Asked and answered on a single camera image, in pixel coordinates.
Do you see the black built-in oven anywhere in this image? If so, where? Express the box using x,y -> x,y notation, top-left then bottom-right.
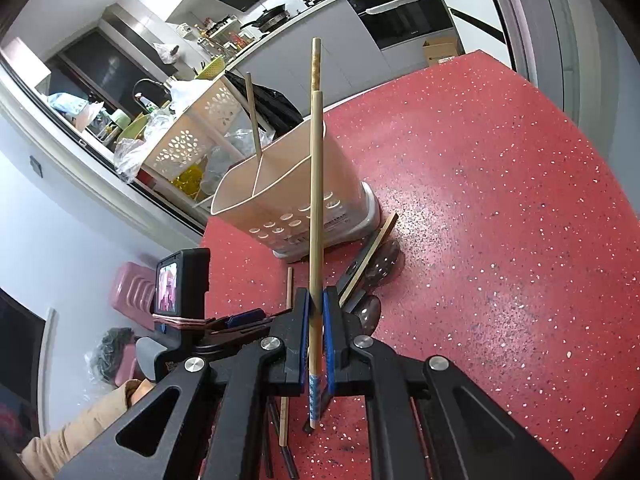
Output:
345,0 -> 458,51

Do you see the cardboard box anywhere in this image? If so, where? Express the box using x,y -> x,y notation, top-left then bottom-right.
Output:
422,36 -> 463,68

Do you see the hanging white plastic bag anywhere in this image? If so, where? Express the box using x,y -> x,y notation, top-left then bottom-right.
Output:
152,42 -> 181,66

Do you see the black wok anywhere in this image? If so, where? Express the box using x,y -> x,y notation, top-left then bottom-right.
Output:
240,4 -> 291,31

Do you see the grey plastic bag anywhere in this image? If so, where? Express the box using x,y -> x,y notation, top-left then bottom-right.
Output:
87,327 -> 138,388

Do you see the green colander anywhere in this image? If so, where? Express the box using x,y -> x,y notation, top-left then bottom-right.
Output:
195,57 -> 226,81

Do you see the dark brown translucent spoon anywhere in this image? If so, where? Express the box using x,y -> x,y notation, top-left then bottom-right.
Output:
345,294 -> 382,336
360,237 -> 403,288

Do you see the green basin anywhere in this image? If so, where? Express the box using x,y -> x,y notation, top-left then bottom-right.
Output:
117,112 -> 151,143

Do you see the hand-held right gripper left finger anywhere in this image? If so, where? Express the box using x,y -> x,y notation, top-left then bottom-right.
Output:
52,287 -> 311,480

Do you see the white towel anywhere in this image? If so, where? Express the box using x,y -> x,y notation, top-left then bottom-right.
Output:
365,0 -> 431,16

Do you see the clear plastic bag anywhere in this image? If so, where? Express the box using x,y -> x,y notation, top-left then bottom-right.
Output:
114,110 -> 176,183

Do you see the spice rack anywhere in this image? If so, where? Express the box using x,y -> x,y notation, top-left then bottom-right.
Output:
200,15 -> 251,53

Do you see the kitchen faucet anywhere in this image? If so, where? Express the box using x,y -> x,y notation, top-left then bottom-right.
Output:
132,78 -> 168,102

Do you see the black bag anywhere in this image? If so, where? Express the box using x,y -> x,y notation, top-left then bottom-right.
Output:
225,71 -> 306,133

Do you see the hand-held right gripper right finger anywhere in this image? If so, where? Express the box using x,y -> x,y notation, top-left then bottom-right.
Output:
322,287 -> 576,480

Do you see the wooden chopstick yellow patterned end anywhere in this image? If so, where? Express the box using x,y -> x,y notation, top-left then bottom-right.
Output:
311,37 -> 322,93

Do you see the beige perforated storage cart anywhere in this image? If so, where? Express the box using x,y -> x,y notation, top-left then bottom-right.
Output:
142,77 -> 261,206

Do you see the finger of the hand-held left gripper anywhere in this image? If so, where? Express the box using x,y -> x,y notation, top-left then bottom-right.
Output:
200,327 -> 273,356
207,309 -> 293,333

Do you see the person's left forearm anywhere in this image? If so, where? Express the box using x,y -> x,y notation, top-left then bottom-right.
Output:
20,377 -> 156,480

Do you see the wooden chopstick blue patterned end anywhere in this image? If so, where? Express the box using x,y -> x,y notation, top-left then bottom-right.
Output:
305,90 -> 325,430

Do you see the plain wooden chopstick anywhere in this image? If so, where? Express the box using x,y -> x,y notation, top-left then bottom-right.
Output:
279,266 -> 295,447
244,72 -> 263,157

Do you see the blue package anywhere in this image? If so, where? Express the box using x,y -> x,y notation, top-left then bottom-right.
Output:
47,92 -> 88,116

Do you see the beige plastic utensil holder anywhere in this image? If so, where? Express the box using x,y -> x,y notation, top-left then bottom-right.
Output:
210,119 -> 383,263

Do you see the yellow oil bottle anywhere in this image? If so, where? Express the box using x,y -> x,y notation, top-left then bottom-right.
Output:
172,160 -> 208,196

